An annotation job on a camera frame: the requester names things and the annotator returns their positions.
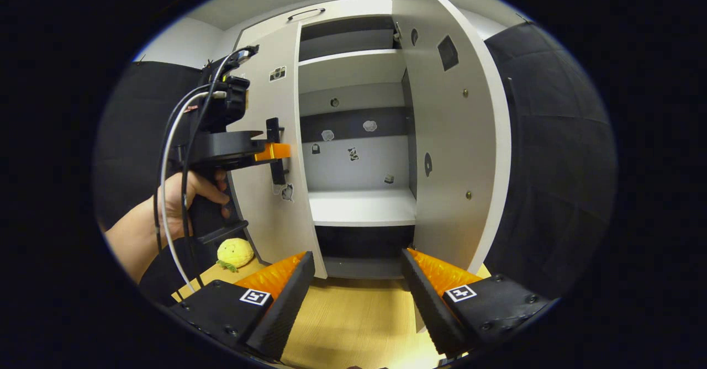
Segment black cable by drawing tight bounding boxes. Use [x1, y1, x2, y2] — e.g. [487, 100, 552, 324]
[152, 49, 257, 289]

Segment black backdrop cloth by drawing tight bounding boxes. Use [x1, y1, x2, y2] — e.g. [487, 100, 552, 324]
[483, 21, 618, 298]
[94, 60, 244, 303]

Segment black flap panel handle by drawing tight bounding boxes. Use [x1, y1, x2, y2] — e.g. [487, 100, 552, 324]
[287, 8, 326, 22]

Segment yellow plush toy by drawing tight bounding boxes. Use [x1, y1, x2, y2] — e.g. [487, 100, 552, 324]
[217, 238, 255, 273]

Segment black door handle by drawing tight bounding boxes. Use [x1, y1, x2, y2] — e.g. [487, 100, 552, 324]
[266, 118, 288, 186]

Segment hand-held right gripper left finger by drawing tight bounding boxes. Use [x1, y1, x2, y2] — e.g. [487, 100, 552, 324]
[168, 250, 315, 361]

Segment white cabinet shelf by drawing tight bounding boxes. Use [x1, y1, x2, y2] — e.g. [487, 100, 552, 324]
[298, 49, 407, 93]
[308, 188, 416, 227]

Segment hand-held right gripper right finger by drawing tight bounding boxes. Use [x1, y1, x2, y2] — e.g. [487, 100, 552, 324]
[400, 247, 553, 359]

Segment white cable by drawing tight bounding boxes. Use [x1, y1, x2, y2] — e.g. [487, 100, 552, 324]
[159, 90, 228, 293]

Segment beige cabinet door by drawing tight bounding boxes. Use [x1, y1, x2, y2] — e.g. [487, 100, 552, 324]
[391, 0, 511, 276]
[228, 24, 326, 278]

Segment beige double-door shoe cabinet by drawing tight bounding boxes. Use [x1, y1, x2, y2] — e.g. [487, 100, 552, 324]
[228, 0, 511, 280]

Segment beige cabinet flap panel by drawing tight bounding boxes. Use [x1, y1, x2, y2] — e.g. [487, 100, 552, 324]
[235, 0, 393, 49]

